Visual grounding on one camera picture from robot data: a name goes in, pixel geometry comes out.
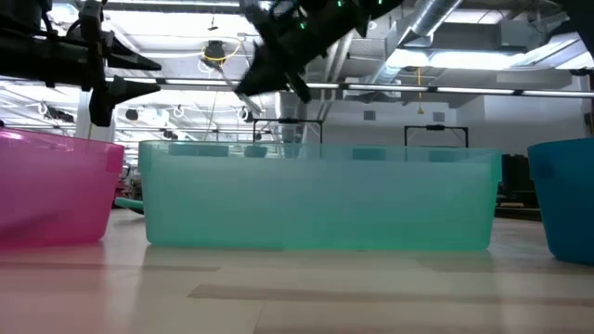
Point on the smooth silver air duct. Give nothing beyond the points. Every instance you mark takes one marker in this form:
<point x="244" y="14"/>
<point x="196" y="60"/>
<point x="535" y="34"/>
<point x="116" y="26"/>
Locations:
<point x="431" y="14"/>

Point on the white pillar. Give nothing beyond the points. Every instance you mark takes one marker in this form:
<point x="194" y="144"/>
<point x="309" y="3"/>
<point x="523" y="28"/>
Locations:
<point x="82" y="111"/>

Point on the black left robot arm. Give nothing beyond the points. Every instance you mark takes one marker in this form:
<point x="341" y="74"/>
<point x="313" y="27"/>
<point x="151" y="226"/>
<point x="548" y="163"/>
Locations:
<point x="28" y="55"/>

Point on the bright ceiling light panel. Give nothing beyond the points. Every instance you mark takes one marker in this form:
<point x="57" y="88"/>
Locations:
<point x="464" y="60"/>

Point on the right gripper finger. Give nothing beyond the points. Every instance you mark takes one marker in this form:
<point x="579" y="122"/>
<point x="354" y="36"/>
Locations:
<point x="300" y="88"/>
<point x="269" y="81"/>

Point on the black metal rig frame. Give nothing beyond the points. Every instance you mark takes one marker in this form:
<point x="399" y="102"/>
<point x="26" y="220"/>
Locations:
<point x="436" y="127"/>
<point x="287" y="120"/>

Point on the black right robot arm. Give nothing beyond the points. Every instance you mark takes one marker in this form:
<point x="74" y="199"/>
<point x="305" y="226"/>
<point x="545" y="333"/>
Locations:
<point x="582" y="18"/>

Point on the pink-red plastic bin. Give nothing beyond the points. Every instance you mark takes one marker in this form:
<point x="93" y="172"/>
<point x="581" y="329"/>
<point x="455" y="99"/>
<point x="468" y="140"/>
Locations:
<point x="51" y="195"/>

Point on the blue plastic bin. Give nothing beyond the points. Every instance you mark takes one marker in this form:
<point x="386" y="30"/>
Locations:
<point x="566" y="204"/>

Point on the teal translucent plastic bin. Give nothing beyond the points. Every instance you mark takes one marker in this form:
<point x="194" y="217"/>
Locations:
<point x="320" y="204"/>

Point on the long ceiling light strip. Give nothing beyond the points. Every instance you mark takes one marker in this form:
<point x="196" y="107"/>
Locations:
<point x="417" y="88"/>

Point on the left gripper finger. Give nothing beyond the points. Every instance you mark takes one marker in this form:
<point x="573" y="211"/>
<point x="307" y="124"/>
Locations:
<point x="125" y="58"/>
<point x="109" y="99"/>

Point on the dark background furniture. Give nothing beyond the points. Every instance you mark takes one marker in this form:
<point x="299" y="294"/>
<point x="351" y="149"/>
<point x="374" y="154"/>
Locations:
<point x="515" y="176"/>

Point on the grey wall vent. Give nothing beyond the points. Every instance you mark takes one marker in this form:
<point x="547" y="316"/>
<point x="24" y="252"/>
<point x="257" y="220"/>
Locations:
<point x="369" y="115"/>
<point x="438" y="116"/>

